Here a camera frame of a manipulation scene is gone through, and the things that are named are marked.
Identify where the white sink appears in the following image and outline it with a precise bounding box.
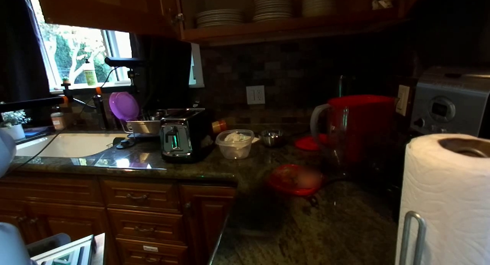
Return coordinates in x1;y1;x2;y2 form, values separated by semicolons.
15;132;127;159

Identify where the yellow soap bottle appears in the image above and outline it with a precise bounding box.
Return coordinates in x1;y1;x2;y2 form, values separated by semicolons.
83;60;97;87

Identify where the wooden lower cabinet door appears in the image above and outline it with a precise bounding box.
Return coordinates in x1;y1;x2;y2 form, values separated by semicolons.
179;184;237;265

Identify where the black cable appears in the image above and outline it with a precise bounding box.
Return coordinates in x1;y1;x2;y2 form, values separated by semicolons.
15;66;122;170

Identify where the small red lid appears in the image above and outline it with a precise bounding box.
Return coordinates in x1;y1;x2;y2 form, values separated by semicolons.
294;136;323;151

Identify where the white switch plate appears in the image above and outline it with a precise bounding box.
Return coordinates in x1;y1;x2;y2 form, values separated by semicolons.
395;84;410;116

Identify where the black and chrome toaster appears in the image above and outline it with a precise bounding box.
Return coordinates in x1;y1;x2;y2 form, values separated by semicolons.
159;108;216;163

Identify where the silver toaster oven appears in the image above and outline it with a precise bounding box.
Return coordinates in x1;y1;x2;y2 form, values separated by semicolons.
410;65;490;138

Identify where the dish rack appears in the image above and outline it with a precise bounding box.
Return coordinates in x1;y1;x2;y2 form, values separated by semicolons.
121;108;169;138

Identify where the paper towel roll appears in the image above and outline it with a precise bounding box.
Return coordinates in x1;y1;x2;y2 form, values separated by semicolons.
395;133;490;265

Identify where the dark bottle with orange cap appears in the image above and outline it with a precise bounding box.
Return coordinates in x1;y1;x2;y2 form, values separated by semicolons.
93;87;110;130

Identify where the wooden cupboard door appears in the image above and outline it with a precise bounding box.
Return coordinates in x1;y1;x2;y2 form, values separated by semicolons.
36;0;183;39

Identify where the camera on mount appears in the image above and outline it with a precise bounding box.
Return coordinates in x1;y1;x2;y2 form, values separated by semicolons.
104;57;145;149

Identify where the wooden wall cupboard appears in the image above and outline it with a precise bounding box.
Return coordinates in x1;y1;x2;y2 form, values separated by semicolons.
36;0;425;47

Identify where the grey and white box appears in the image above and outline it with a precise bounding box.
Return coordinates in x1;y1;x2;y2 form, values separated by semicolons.
26;233;106;265

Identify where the window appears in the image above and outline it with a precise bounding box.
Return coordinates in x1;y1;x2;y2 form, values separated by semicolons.
26;0;133;91

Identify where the stand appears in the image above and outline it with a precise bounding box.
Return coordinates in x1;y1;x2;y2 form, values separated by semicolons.
0;77;96;113

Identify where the metal pan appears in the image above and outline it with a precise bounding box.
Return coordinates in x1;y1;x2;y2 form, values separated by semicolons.
126;119;162;135

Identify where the stack of white plates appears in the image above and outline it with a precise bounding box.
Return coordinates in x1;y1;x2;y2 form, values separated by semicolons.
196;9;245;28
252;0;294;23

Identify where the white wall socket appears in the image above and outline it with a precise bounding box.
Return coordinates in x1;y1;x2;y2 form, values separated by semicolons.
246;85;266;105

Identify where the large red lid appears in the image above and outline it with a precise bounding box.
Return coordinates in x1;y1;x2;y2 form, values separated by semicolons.
267;164;327;197

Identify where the purple plate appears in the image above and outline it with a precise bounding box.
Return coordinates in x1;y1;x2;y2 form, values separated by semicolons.
109;92;140;121

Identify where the potted plant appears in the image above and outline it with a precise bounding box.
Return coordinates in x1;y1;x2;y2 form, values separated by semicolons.
0;110;32;141

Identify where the red pitcher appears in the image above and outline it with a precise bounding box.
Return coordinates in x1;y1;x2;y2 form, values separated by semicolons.
310;94;397;170

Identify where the clear plastic container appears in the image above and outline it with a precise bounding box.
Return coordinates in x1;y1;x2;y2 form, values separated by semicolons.
215;129;255;160

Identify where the small metal bowl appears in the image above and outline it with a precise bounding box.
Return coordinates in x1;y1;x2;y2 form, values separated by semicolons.
260;129;286;147

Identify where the small jar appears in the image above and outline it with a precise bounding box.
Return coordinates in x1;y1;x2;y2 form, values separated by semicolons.
51;111;66;131

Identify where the metal paper towel holder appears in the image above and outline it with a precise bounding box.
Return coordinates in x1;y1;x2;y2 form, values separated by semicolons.
399;211;427;265

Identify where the stack of white bowls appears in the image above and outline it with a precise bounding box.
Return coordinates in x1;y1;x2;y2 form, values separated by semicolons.
302;0;338;17

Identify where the wooden drawer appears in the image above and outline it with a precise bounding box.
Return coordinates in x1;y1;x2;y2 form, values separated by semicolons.
100;179;181;214
0;175;105;206
115;238;189;265
107;208;188;245

